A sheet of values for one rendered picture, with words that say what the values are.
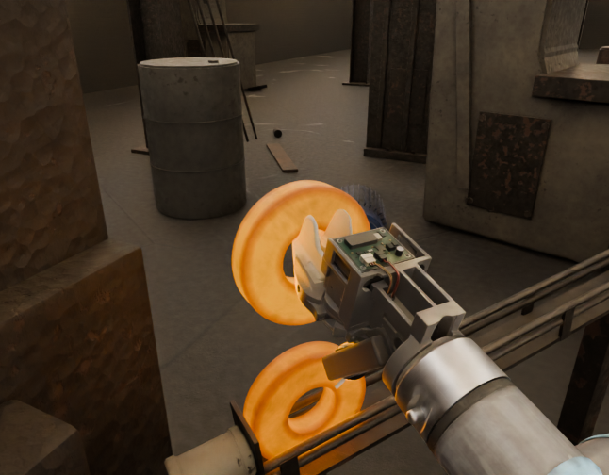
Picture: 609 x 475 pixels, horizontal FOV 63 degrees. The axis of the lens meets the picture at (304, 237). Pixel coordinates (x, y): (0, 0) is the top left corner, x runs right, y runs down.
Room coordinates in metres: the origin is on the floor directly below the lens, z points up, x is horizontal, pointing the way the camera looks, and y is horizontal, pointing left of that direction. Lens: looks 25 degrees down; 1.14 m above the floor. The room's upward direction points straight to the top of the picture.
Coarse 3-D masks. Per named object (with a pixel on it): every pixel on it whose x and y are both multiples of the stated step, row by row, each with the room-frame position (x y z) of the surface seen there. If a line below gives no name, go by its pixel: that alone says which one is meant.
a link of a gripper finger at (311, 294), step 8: (296, 256) 0.43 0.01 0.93; (296, 264) 0.43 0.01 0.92; (296, 272) 0.42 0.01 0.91; (304, 272) 0.41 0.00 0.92; (296, 280) 0.41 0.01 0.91; (304, 280) 0.40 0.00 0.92; (312, 280) 0.40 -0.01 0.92; (296, 288) 0.40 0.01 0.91; (304, 288) 0.39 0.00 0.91; (312, 288) 0.39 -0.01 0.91; (320, 288) 0.39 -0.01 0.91; (304, 296) 0.38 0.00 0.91; (312, 296) 0.38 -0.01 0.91; (320, 296) 0.38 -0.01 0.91; (304, 304) 0.38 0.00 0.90; (312, 304) 0.38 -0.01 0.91; (320, 304) 0.38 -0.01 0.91; (312, 312) 0.38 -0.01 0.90; (320, 312) 0.37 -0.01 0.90; (320, 320) 0.37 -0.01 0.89
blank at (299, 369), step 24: (288, 360) 0.46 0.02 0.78; (312, 360) 0.45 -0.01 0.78; (264, 384) 0.44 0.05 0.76; (288, 384) 0.44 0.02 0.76; (312, 384) 0.45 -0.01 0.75; (336, 384) 0.47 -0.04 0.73; (360, 384) 0.49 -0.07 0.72; (264, 408) 0.42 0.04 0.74; (288, 408) 0.44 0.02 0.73; (312, 408) 0.49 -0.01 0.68; (336, 408) 0.47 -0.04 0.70; (360, 408) 0.49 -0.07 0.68; (264, 432) 0.42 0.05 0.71; (288, 432) 0.44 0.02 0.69; (312, 432) 0.45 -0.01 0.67; (264, 456) 0.42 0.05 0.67
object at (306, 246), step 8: (304, 224) 0.44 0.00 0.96; (312, 224) 0.42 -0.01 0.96; (304, 232) 0.44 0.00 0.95; (312, 232) 0.42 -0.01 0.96; (296, 240) 0.45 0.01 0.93; (304, 240) 0.44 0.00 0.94; (312, 240) 0.42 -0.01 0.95; (296, 248) 0.44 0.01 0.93; (304, 248) 0.44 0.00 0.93; (312, 248) 0.42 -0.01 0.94; (320, 248) 0.41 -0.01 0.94; (304, 256) 0.43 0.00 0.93; (312, 256) 0.42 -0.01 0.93; (320, 256) 0.41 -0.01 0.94; (304, 264) 0.42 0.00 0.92; (312, 264) 0.42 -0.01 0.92; (320, 264) 0.41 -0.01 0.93; (312, 272) 0.41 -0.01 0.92; (320, 272) 0.41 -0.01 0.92; (320, 280) 0.40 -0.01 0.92
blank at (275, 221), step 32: (288, 192) 0.46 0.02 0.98; (320, 192) 0.47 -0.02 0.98; (256, 224) 0.44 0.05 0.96; (288, 224) 0.45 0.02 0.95; (320, 224) 0.47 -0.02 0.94; (352, 224) 0.49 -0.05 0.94; (256, 256) 0.43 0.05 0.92; (256, 288) 0.43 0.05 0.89; (288, 288) 0.45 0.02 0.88; (288, 320) 0.45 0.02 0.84
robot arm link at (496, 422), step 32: (512, 384) 0.27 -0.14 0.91; (448, 416) 0.25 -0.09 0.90; (480, 416) 0.24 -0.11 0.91; (512, 416) 0.24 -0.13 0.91; (544, 416) 0.24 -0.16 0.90; (448, 448) 0.23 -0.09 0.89; (480, 448) 0.22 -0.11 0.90; (512, 448) 0.22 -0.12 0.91; (544, 448) 0.22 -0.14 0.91; (576, 448) 0.23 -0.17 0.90
